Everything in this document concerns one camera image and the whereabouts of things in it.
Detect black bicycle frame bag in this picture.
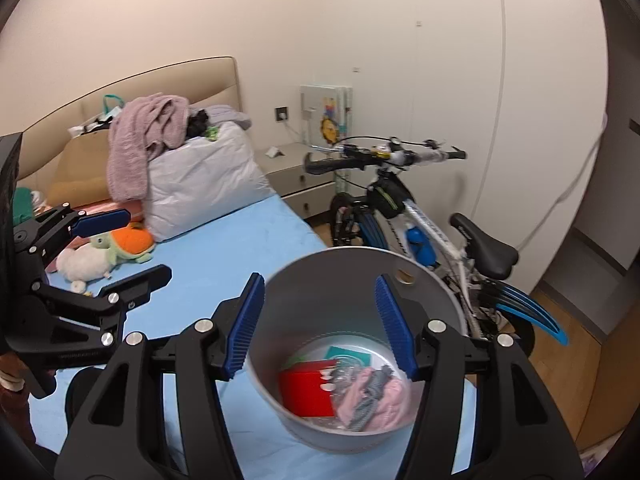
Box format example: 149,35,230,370
366,172,413,218

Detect lavender cloth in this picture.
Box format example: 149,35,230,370
202,105,251,131

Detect tan pillow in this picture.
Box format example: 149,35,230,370
47,132,113,206

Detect green towel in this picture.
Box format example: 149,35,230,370
12,187,36,226

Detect cartoon print white board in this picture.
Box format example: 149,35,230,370
300,85,354,146

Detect person's left hand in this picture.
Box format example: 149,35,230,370
0,354,26,392

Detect pink elastic cloth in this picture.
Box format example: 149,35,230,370
334,366,417,433

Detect white pillow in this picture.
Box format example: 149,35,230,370
142,121,277,242

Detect person's left forearm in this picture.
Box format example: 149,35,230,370
0,387,37,448

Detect grey sock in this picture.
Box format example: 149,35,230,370
347,365,396,432

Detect mauve towel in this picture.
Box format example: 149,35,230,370
107,92,191,202

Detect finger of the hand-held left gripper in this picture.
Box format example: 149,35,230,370
31,265,172,348
12,203,132,272

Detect white bag green handles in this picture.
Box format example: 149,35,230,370
70,94,125,136

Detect blue water bottle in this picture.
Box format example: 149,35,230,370
406,225,436,266

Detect grey nightstand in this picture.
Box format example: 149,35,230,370
257,141,337,221

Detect white plush seal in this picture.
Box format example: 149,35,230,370
56,245,113,293

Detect grey round bin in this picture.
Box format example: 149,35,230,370
245,246,473,455

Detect beige headboard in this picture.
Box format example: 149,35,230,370
0,56,243,186

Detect red paper envelope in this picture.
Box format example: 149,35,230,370
278,362,337,418

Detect teal and white packet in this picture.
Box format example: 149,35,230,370
322,345,373,368

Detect clear plastic wrapper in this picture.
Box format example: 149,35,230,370
327,362,366,401

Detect blue bed sheet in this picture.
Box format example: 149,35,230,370
27,194,476,480

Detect green turtle plush orange shell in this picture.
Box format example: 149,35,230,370
90,223,156,266

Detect grey cabinet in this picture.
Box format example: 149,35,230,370
532,225,640,343

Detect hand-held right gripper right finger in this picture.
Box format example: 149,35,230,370
375,274,586,480

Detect black cloth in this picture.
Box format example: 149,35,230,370
186,109,211,138

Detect white and blue bicycle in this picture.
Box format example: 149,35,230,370
303,135,570,356

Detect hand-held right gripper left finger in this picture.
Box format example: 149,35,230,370
56,272,266,480

